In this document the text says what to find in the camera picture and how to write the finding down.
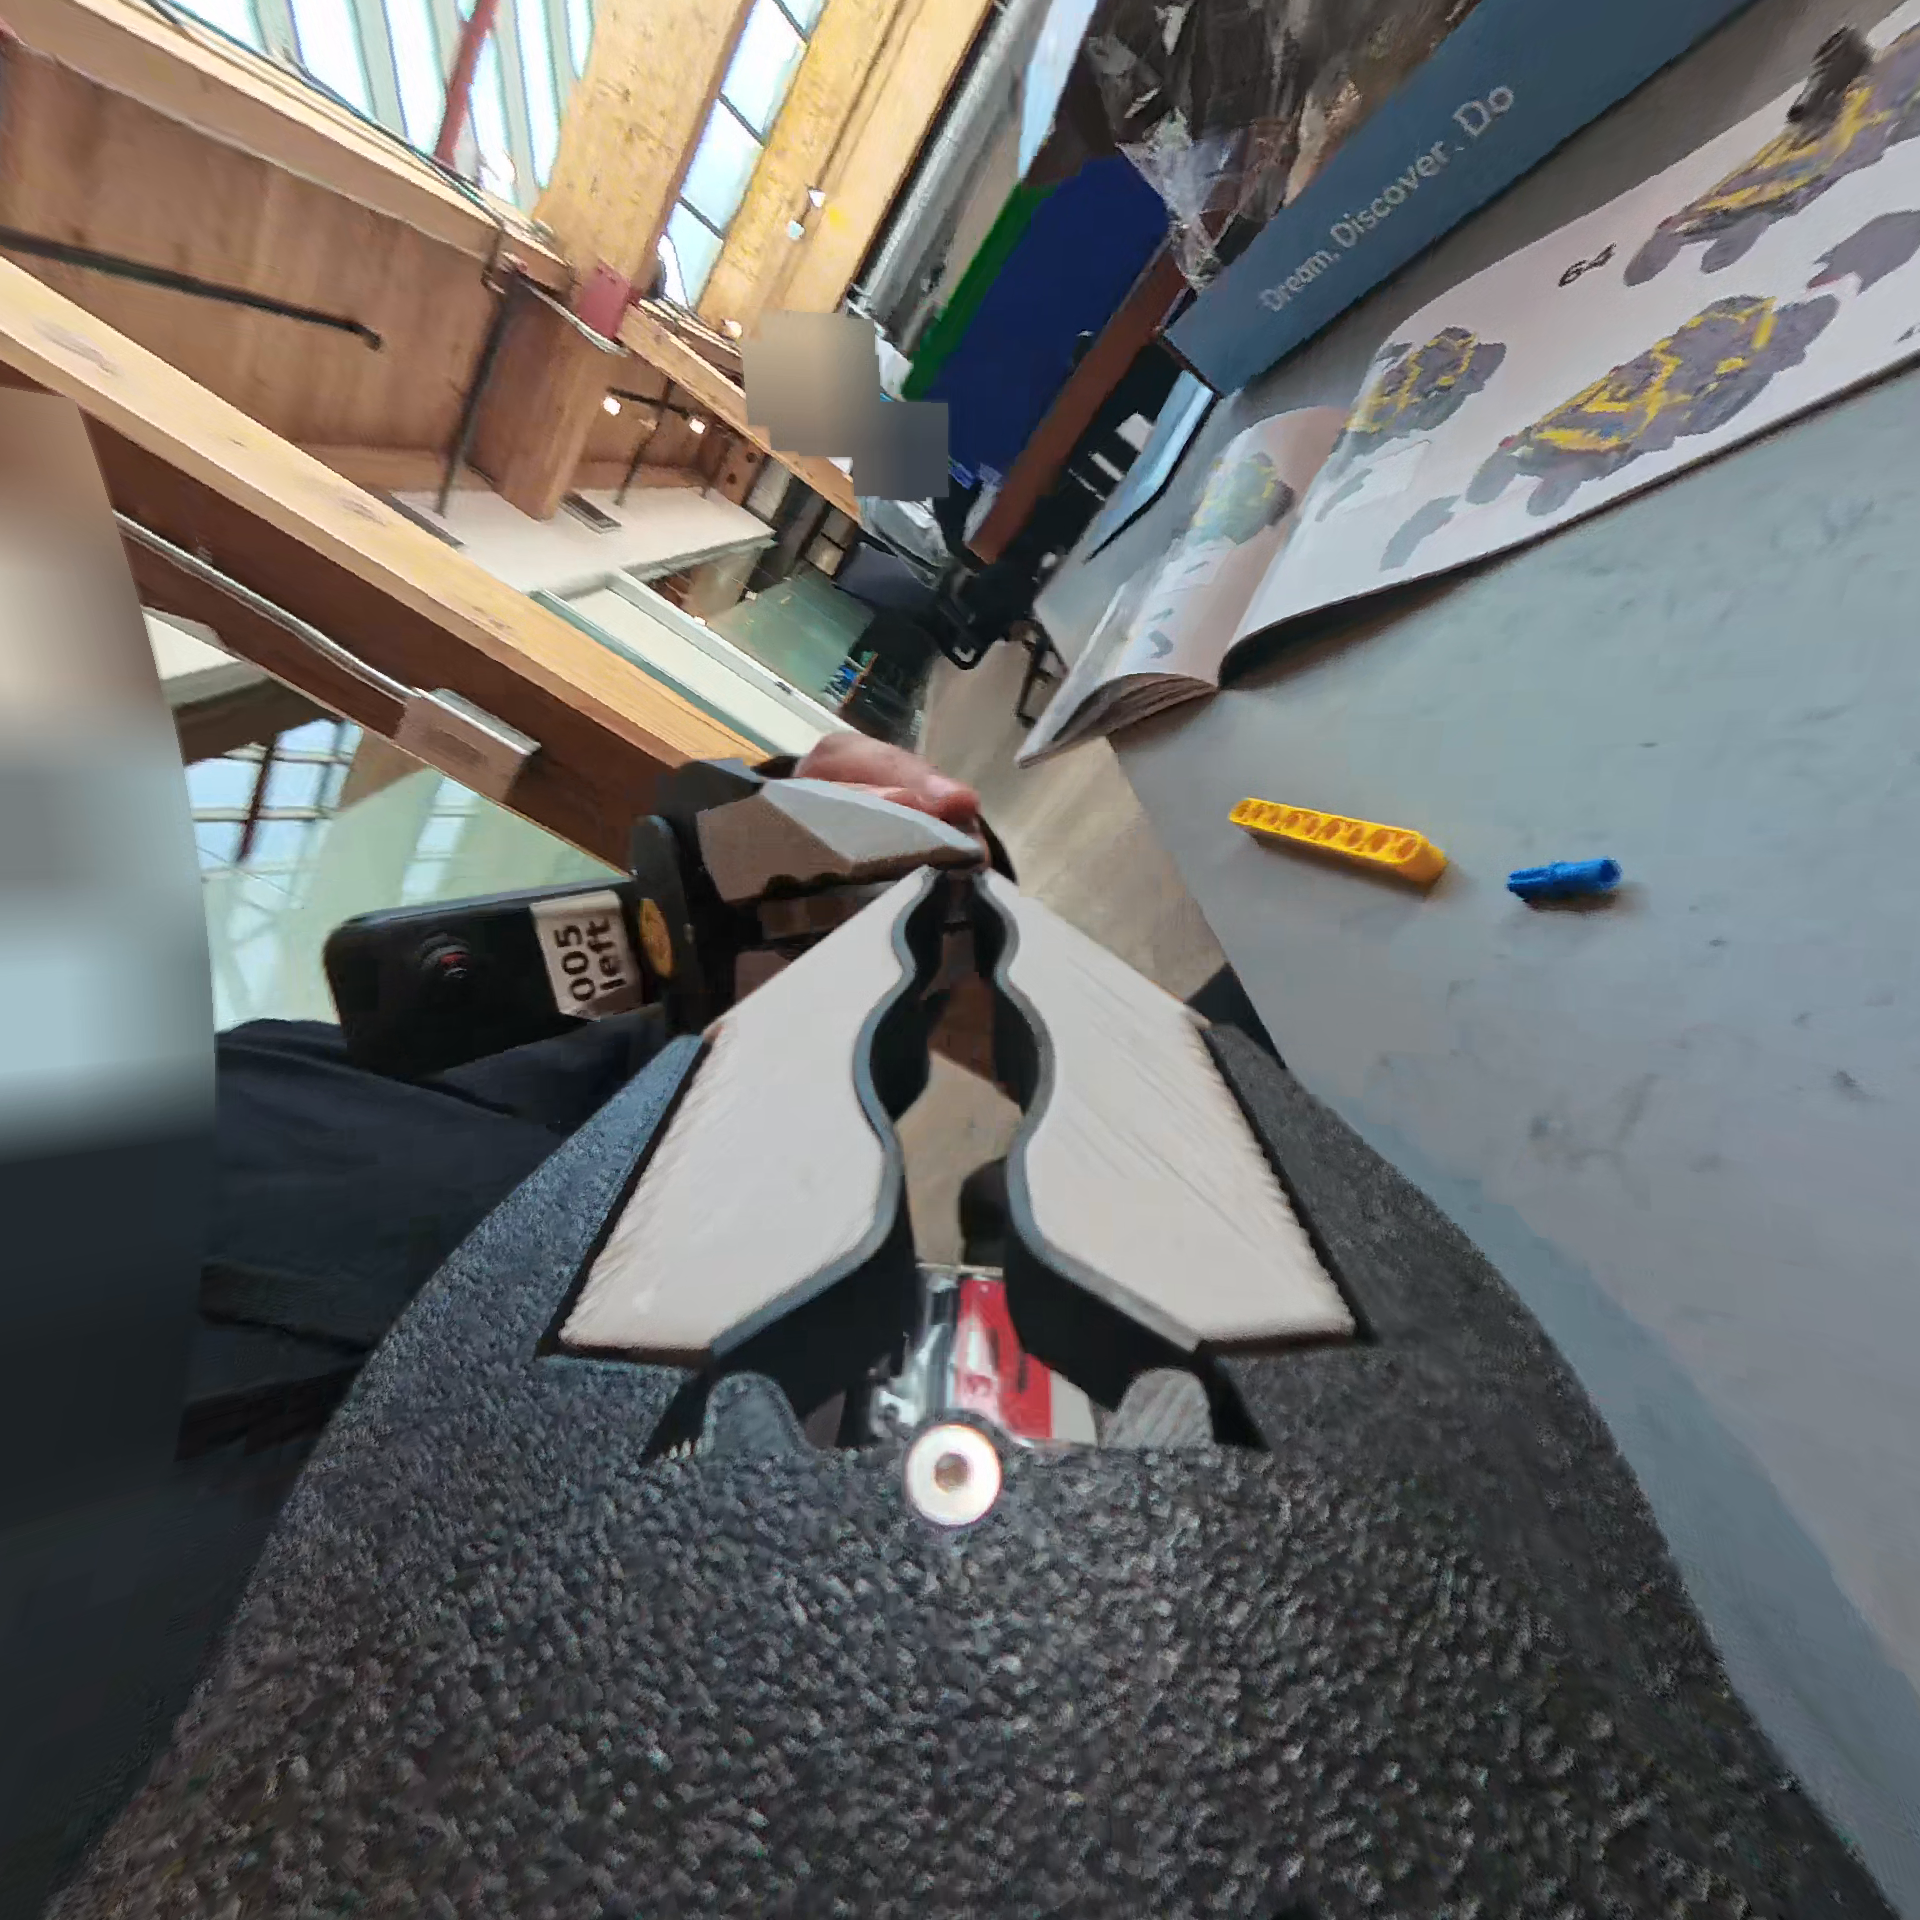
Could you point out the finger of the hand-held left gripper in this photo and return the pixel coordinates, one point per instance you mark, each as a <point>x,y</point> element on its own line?
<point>841,841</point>
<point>805,923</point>

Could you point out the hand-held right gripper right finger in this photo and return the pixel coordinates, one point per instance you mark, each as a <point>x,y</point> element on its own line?
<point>1184,1185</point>

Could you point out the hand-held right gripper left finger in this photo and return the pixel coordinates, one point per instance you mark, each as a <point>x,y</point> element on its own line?
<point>737,1185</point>

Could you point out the long yellow brick beam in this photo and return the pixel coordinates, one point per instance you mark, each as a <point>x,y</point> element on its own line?
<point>1337,841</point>

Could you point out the small blue connector pin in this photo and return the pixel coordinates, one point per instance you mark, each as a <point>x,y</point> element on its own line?
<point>1562,878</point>

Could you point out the grey desk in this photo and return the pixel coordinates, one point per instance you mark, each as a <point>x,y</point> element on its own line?
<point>1575,1123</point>

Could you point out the person's left hand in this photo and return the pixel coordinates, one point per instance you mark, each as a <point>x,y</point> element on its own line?
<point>885,772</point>

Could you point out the person's dark clothing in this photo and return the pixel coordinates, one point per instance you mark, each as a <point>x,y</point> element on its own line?
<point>377,1169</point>

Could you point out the black office chair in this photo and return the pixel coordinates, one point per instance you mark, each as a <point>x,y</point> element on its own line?
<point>962,616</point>

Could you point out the badge card holder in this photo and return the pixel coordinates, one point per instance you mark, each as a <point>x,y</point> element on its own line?
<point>989,1349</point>

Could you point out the dark blue flat folder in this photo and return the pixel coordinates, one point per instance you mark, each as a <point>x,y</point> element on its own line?
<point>1147,463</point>

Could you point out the blue tub with green lid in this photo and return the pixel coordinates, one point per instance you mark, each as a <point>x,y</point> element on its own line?
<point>1051,315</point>

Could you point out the open instruction booklet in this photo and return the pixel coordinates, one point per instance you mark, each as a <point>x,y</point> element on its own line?
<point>1502,496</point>

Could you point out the blue cardboard kit box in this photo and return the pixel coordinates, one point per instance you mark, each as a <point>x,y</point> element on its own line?
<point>1397,225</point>

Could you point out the clear plastic bags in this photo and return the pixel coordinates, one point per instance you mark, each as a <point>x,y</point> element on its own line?
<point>1245,105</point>

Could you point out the dark grey connector piece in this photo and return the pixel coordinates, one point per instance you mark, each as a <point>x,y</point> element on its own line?
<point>1832,68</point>

